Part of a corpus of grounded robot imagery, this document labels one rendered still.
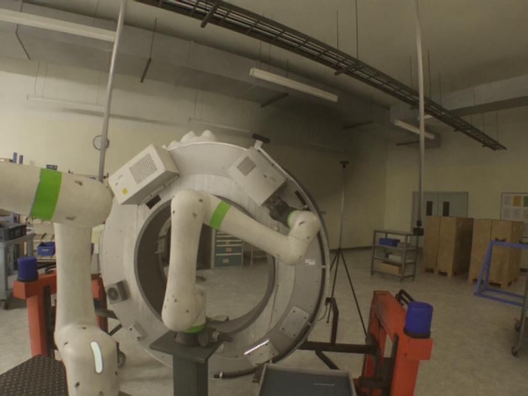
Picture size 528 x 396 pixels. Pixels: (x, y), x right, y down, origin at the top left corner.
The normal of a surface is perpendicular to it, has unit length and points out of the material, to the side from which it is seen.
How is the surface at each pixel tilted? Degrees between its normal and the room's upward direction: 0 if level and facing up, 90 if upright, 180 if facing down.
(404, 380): 90
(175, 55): 90
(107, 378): 90
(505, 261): 90
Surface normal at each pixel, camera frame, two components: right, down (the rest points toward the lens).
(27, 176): 0.63, -0.48
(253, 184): -0.14, 0.00
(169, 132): 0.51, 0.03
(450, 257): -0.86, -0.04
